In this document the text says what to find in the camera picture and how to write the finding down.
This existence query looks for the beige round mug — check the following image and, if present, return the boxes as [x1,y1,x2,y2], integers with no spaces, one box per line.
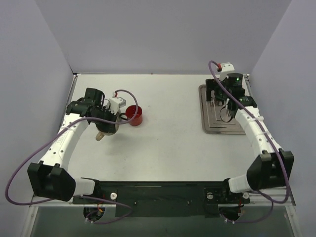
[95,112,121,141]

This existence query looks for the red mug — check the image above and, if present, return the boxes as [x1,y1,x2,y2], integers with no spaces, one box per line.
[125,105,143,126]

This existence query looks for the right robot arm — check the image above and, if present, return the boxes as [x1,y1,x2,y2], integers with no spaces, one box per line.
[205,73,294,202]

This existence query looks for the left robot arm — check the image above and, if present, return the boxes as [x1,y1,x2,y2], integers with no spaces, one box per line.
[27,88,126,203]

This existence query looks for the metal tray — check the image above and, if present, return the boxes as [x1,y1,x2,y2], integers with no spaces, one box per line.
[198,84,245,135]

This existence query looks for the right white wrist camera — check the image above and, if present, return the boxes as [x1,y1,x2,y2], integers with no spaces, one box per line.
[217,62,235,81]

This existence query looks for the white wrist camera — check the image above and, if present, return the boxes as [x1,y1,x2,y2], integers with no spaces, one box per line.
[108,97,126,115]
[217,62,235,81]

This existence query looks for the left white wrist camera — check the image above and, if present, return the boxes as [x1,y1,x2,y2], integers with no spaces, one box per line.
[108,97,126,115]

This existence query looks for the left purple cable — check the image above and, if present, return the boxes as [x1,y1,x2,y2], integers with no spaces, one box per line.
[4,90,139,225]

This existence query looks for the purple cable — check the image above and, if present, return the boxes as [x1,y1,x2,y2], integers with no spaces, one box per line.
[4,90,139,225]
[208,60,290,224]

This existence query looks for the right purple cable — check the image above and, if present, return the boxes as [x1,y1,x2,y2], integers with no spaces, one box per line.
[208,60,290,224]

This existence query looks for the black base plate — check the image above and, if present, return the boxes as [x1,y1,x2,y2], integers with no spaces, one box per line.
[73,181,250,217]

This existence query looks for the aluminium rail frame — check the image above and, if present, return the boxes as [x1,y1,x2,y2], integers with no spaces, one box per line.
[29,73,296,208]

